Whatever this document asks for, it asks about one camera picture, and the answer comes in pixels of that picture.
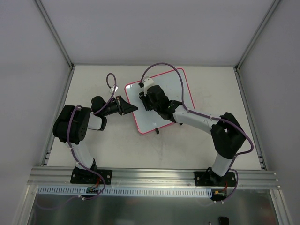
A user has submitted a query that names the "pink framed whiteboard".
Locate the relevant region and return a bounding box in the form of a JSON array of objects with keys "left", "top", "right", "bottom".
[{"left": 124, "top": 68, "right": 195, "bottom": 135}]

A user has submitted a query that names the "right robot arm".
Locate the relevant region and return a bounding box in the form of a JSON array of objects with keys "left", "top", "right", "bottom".
[{"left": 139, "top": 83, "right": 254, "bottom": 186}]

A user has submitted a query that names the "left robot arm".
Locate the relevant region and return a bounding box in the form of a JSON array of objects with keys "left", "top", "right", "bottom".
[{"left": 52, "top": 96, "right": 138, "bottom": 187}]

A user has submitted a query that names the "black knob at bottom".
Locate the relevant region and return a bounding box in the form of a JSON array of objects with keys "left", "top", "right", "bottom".
[{"left": 218, "top": 217, "right": 230, "bottom": 225}]

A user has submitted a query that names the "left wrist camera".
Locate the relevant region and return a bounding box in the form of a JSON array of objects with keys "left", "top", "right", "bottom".
[{"left": 110, "top": 85, "right": 118, "bottom": 94}]

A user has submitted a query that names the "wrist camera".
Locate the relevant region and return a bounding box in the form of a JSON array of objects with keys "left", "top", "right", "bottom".
[
  {"left": 138, "top": 77, "right": 155, "bottom": 96},
  {"left": 110, "top": 85, "right": 118, "bottom": 94}
]

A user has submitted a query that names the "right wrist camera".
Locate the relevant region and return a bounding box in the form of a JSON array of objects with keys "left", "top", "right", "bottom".
[{"left": 138, "top": 77, "right": 155, "bottom": 96}]

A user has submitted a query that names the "aluminium mounting rail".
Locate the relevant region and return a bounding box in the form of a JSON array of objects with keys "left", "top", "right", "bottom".
[{"left": 27, "top": 166, "right": 281, "bottom": 190}]

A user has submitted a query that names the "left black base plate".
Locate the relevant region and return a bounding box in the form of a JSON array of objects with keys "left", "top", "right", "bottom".
[{"left": 70, "top": 167, "right": 112, "bottom": 185}]

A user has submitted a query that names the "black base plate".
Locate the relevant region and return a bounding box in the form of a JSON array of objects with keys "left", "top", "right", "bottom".
[
  {"left": 194, "top": 170, "right": 237, "bottom": 187},
  {"left": 70, "top": 167, "right": 112, "bottom": 185}
]

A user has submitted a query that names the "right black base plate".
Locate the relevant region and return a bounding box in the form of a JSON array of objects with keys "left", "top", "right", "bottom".
[{"left": 194, "top": 170, "right": 237, "bottom": 187}]

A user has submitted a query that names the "left aluminium frame post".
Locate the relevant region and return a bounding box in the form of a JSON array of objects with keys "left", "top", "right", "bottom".
[{"left": 34, "top": 0, "right": 74, "bottom": 69}]

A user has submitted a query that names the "aluminium frame post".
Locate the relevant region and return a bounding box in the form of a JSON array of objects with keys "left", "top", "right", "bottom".
[
  {"left": 235, "top": 0, "right": 282, "bottom": 71},
  {"left": 34, "top": 0, "right": 74, "bottom": 69}
]

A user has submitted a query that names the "white slotted cable duct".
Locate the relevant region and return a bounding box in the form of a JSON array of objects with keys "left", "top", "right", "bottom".
[{"left": 37, "top": 186, "right": 212, "bottom": 198}]

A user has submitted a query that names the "right aluminium frame post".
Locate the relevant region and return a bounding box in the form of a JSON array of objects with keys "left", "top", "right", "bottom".
[{"left": 235, "top": 0, "right": 282, "bottom": 71}]

